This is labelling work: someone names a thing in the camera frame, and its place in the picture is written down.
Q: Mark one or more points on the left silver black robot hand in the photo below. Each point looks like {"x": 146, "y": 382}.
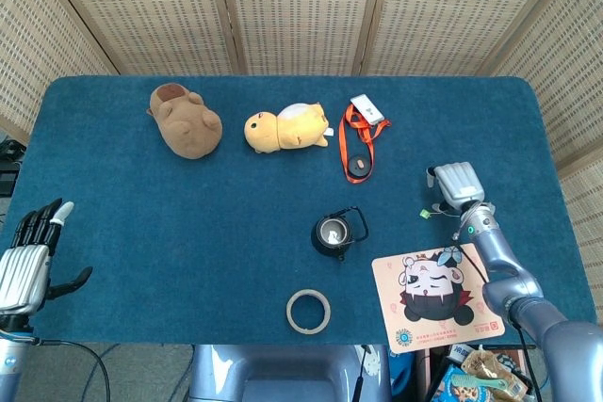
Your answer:
{"x": 23, "y": 275}

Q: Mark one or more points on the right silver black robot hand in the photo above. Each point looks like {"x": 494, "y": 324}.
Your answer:
{"x": 459, "y": 183}

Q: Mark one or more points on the tea bag with green tag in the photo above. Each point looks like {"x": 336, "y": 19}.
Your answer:
{"x": 425, "y": 214}

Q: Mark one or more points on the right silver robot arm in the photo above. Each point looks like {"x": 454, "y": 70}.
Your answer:
{"x": 518, "y": 294}

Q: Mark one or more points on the round grey disc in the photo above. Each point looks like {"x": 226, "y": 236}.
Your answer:
{"x": 353, "y": 169}

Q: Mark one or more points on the snack packages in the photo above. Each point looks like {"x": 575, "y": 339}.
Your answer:
{"x": 494, "y": 374}

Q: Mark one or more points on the black equipment beside table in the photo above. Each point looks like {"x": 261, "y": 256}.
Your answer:
{"x": 7, "y": 176}

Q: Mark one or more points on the white badge card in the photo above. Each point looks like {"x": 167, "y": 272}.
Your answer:
{"x": 367, "y": 109}

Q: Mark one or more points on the cartoon girl mouse pad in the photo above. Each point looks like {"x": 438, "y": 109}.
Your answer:
{"x": 424, "y": 298}

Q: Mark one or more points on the yellow bear plush toy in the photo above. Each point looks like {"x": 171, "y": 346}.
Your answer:
{"x": 292, "y": 129}

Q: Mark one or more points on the blue carpet table cover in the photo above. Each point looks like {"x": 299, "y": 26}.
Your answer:
{"x": 212, "y": 232}

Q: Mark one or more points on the green plastic comb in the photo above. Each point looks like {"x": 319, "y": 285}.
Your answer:
{"x": 471, "y": 382}

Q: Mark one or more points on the blue cookie box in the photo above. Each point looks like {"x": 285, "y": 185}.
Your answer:
{"x": 452, "y": 392}

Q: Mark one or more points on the clear packing tape roll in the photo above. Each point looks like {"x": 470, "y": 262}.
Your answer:
{"x": 289, "y": 312}

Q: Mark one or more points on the brown capybara plush toy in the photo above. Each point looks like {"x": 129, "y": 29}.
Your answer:
{"x": 186, "y": 126}

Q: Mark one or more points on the woven folding screen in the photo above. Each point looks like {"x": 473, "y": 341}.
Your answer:
{"x": 301, "y": 6}

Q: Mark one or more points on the silver robot torso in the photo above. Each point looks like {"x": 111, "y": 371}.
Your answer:
{"x": 282, "y": 374}

